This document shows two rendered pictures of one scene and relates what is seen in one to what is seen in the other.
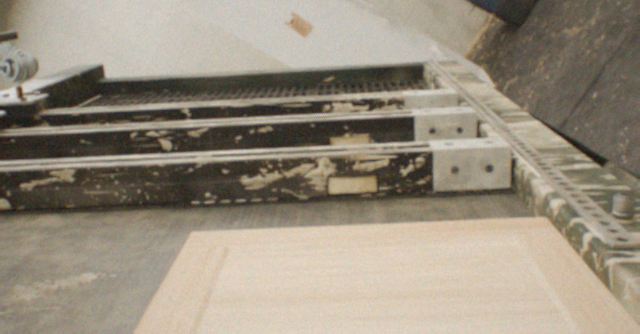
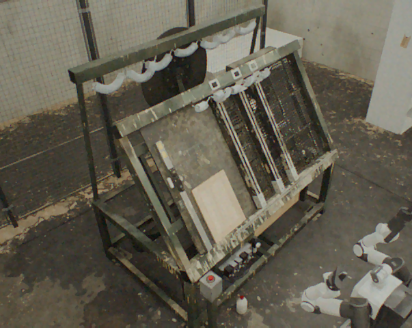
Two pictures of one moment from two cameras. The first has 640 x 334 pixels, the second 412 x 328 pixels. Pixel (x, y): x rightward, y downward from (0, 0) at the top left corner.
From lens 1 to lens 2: 2.65 m
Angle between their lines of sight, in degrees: 42
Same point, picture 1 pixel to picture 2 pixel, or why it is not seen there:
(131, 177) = (233, 145)
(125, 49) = not seen: outside the picture
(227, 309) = (208, 191)
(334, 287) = (217, 201)
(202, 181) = (238, 157)
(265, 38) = (395, 26)
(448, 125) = (277, 187)
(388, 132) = (271, 175)
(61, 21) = not seen: outside the picture
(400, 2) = not seen: outside the picture
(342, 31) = (407, 62)
